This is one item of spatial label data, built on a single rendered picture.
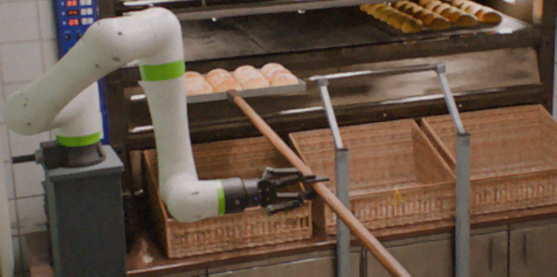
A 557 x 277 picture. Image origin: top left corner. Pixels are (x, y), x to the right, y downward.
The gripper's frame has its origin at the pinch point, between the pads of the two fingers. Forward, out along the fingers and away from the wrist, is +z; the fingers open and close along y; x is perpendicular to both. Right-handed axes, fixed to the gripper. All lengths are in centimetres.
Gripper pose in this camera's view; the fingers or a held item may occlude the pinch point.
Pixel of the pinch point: (316, 185)
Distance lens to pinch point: 293.9
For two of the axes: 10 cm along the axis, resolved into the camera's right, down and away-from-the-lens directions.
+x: 2.8, 2.7, -9.2
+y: 0.2, 9.6, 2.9
